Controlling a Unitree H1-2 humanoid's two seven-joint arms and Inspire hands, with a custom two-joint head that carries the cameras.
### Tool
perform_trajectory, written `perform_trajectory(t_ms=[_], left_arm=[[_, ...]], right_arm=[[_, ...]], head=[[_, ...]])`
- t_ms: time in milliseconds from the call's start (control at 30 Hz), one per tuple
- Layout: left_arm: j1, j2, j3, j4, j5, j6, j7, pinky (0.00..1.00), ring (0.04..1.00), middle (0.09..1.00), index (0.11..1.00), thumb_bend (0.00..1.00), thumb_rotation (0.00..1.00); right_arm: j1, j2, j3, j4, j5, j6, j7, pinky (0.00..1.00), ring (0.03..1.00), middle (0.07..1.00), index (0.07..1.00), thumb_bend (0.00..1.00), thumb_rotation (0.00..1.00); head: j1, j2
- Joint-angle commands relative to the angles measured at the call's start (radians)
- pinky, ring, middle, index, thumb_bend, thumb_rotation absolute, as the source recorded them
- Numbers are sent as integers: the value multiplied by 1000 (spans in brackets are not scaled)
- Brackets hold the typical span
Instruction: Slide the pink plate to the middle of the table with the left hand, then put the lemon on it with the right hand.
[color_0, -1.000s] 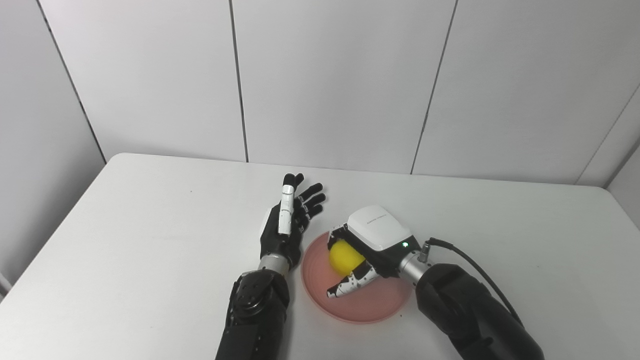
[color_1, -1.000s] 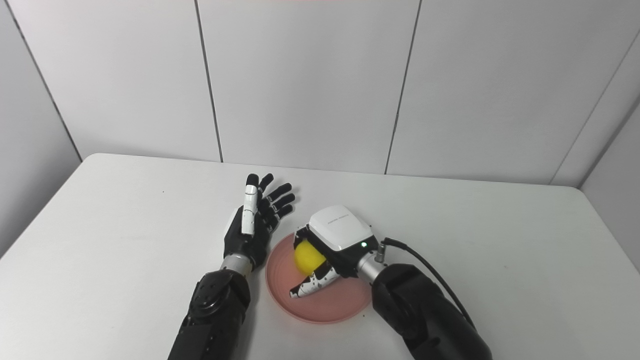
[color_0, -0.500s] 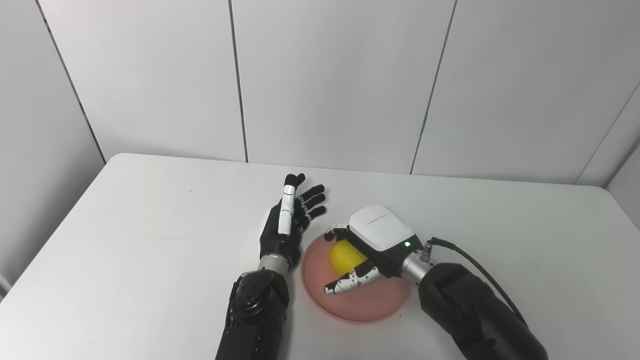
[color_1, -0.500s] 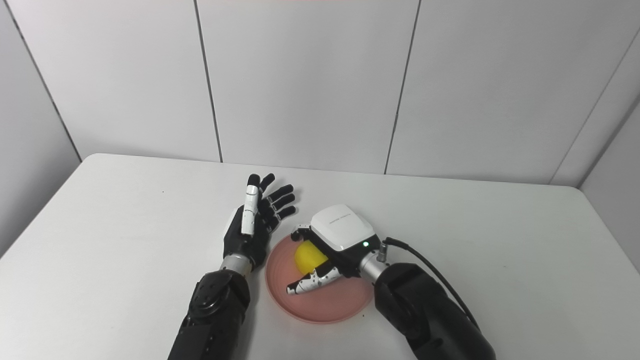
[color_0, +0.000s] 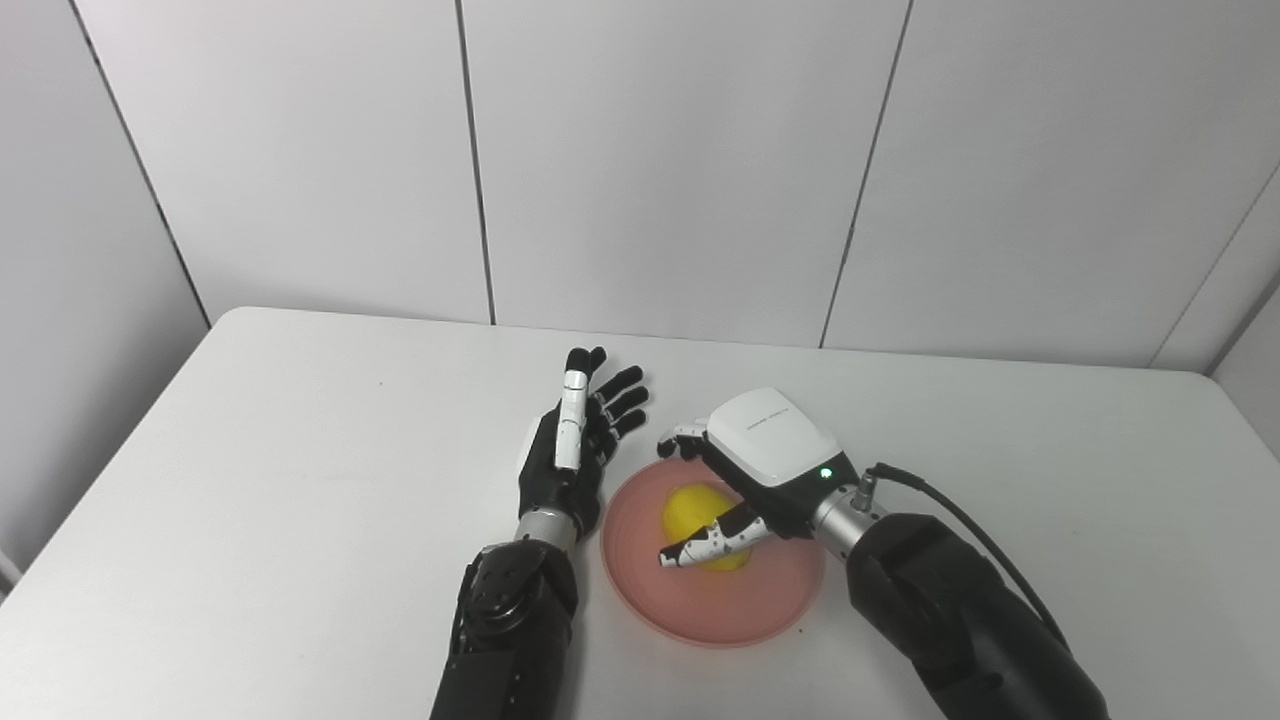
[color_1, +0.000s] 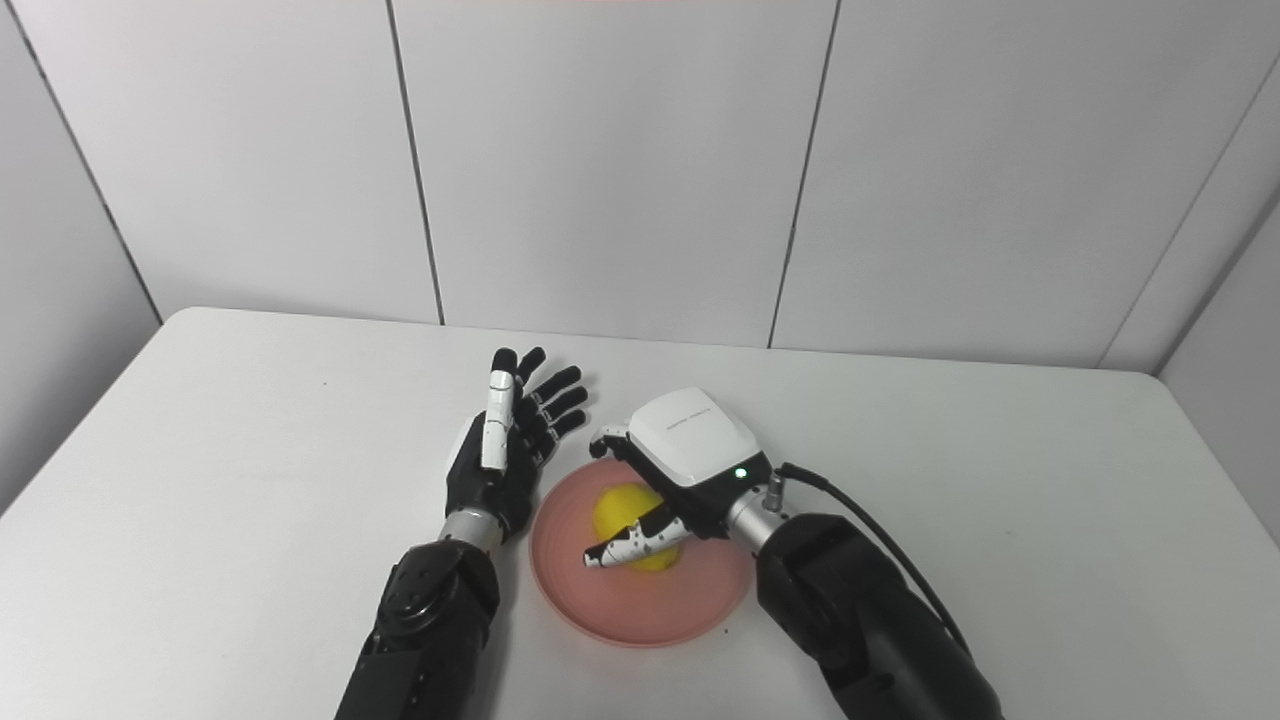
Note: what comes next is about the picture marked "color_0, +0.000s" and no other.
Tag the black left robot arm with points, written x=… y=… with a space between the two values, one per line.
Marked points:
x=510 y=630

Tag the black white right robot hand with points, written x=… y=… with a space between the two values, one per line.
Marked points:
x=775 y=440

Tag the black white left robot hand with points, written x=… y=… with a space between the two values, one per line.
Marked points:
x=560 y=480

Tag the yellow lemon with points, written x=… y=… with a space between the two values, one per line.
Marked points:
x=688 y=510

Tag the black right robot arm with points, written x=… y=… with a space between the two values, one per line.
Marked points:
x=950 y=620

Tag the pink round plate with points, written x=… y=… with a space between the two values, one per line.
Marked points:
x=720 y=605

